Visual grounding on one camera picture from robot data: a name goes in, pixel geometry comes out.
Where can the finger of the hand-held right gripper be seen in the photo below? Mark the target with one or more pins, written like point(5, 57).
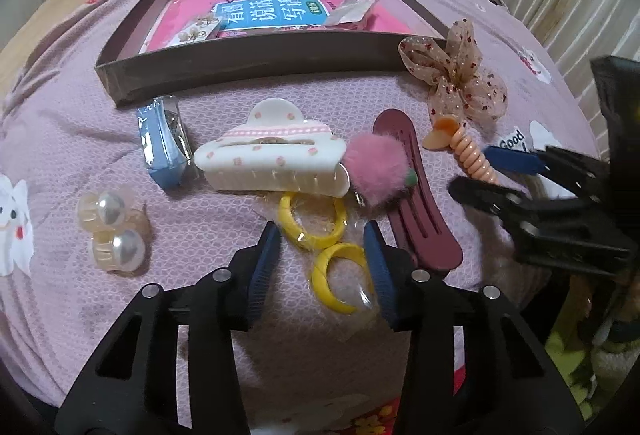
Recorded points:
point(480, 196)
point(510, 161)

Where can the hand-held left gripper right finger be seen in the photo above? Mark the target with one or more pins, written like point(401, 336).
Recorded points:
point(378, 267)

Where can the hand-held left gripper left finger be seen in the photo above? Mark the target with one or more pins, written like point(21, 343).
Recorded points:
point(260, 267)

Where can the yellow hoop earring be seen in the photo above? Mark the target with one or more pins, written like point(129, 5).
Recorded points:
point(322, 282)
point(286, 222)

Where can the maroon hair clip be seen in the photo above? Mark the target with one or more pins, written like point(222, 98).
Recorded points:
point(425, 227)

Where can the beige mesh hair bow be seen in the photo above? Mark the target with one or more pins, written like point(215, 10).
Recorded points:
point(460, 80)

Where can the pink pompom hair clip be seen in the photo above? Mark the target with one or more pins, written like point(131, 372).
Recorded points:
point(375, 170)

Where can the white claw hair clip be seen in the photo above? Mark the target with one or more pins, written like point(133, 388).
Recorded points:
point(270, 160)

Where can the pearl hair clip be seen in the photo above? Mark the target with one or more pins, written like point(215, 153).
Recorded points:
point(107, 209)
point(122, 247)

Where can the blue foil packet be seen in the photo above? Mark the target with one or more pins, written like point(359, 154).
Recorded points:
point(160, 150)

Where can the brown cardboard box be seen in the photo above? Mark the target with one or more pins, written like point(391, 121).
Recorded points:
point(250, 60)

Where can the green cloth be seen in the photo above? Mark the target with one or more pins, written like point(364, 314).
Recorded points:
point(565, 350)

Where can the purple quilt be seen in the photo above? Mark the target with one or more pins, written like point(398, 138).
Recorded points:
point(75, 315)

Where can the clear plastic packet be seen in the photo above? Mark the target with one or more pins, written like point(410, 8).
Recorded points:
point(352, 11)

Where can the clear flower earring packet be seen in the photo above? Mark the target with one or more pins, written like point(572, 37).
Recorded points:
point(192, 34)

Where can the pink book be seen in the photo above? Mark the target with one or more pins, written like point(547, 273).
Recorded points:
point(200, 10)

